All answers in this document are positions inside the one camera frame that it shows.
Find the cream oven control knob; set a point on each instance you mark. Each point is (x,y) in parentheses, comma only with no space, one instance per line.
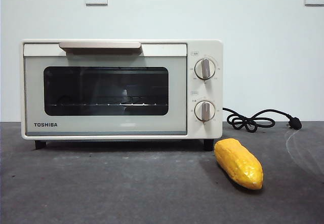
(205,69)
(204,111)

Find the cream Toshiba toaster oven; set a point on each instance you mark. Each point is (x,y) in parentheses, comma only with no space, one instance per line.
(217,49)

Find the yellow corn cob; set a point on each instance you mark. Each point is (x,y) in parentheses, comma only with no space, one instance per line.
(235,163)

